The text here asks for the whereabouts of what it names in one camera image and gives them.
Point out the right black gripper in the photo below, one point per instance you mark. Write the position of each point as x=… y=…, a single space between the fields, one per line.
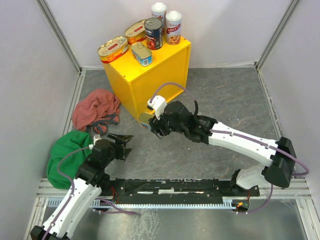
x=156 y=124

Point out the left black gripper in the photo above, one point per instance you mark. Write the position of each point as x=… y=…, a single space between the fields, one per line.
x=122 y=152

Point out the rectangular gold tin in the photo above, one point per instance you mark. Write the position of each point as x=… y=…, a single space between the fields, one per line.
x=144 y=120
x=142 y=54

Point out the rectangular gold tin front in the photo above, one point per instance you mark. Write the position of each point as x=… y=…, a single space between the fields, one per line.
x=142 y=54

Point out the oval gold fish tin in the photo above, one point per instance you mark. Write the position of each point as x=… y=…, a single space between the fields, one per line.
x=136 y=32

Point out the round dark can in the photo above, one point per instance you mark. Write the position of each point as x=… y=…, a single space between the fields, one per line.
x=153 y=33

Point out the white porridge can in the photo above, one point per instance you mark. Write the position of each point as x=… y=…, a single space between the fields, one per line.
x=173 y=27
x=158 y=10

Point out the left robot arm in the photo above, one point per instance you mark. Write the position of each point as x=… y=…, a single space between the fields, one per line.
x=89 y=182

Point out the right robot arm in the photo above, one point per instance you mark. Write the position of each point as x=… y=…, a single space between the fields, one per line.
x=275 y=157

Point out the red cloth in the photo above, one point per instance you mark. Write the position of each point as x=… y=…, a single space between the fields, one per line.
x=96 y=112

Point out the yellow wooden cabinet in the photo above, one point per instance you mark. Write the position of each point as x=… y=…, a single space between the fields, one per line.
x=135 y=84

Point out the green cloth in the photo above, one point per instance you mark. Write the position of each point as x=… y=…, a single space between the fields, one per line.
x=66 y=155

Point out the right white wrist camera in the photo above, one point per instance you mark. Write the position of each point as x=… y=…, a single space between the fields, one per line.
x=158 y=104

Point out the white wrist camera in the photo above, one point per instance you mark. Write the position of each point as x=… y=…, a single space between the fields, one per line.
x=158 y=104
x=96 y=138

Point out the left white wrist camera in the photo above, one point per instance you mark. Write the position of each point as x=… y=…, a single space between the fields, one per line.
x=96 y=138

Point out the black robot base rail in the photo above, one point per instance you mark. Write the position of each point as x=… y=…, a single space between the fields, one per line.
x=174 y=191

